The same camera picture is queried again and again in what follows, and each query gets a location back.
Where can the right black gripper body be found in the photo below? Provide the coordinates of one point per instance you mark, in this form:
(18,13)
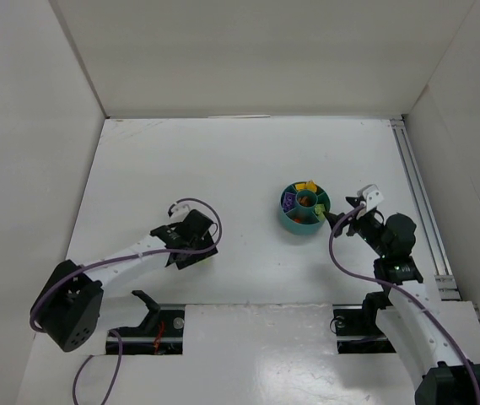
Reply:
(350,220)

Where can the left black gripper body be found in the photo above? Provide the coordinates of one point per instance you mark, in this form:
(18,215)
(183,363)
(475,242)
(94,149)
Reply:
(193,255)

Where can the yellow black striped lego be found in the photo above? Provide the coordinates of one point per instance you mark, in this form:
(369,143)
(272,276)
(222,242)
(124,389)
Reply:
(311,186)

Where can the dark purple lego brick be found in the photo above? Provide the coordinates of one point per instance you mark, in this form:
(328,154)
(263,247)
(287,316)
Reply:
(288,201)

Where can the green 2x2 lego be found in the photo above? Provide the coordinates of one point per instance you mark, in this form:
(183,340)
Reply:
(320,211)

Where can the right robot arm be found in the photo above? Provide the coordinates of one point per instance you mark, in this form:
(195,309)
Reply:
(402,310)

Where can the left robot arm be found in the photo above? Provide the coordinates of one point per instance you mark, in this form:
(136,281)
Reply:
(79,299)

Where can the teal divided round container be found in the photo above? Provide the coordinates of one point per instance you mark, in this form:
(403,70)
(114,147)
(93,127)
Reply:
(311,224)

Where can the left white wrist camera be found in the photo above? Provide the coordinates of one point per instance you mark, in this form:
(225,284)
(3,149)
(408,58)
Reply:
(178,211)

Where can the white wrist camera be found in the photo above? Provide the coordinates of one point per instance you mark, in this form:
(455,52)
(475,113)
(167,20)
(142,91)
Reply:
(366,200)
(178,211)

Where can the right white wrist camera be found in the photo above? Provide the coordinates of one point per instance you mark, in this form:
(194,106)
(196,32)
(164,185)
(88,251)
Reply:
(366,200)

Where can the aluminium rail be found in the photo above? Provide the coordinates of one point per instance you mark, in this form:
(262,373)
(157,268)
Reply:
(443,274)

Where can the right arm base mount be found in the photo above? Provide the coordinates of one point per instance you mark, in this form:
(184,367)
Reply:
(356,331)

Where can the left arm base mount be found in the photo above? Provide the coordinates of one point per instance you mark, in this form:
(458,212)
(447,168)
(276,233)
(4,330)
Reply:
(155,325)

